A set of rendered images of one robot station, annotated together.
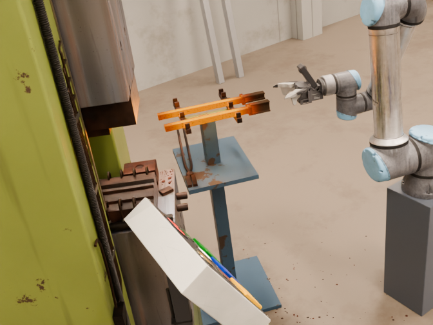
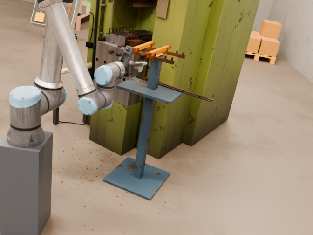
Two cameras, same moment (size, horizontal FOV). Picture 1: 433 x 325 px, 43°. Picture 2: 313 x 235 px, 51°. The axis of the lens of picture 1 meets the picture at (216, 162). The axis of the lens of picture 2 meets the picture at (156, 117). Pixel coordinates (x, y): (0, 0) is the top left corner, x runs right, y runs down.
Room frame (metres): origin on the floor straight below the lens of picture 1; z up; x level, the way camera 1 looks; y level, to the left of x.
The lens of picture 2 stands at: (3.29, -1.85, 1.54)
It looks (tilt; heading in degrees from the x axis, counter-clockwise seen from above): 24 degrees down; 120
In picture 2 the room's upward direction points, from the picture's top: 10 degrees clockwise
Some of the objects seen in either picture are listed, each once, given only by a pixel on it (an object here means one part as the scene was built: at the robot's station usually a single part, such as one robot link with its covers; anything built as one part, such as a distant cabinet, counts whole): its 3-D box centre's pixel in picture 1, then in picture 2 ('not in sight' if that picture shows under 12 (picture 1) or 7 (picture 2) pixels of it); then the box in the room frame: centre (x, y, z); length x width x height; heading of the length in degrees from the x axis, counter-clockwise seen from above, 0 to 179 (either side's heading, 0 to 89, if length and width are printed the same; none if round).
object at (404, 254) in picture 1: (420, 243); (26, 184); (1.96, -0.87, 0.30); 0.22 x 0.22 x 0.60; 31
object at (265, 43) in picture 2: not in sight; (259, 38); (1.19, 5.91, 0.38); 1.30 x 0.99 x 0.76; 121
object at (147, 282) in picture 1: (109, 255); (132, 68); (1.67, 0.44, 0.69); 0.56 x 0.38 x 0.45; 90
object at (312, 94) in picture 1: (308, 90); (123, 68); (2.23, -0.44, 1.00); 0.12 x 0.08 x 0.09; 99
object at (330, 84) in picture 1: (326, 85); (116, 70); (2.24, -0.52, 1.01); 0.10 x 0.05 x 0.09; 9
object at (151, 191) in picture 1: (94, 204); (131, 36); (1.61, 0.43, 0.96); 0.42 x 0.20 x 0.09; 90
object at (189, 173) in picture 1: (185, 153); (173, 87); (2.25, 0.13, 0.77); 0.60 x 0.04 x 0.01; 4
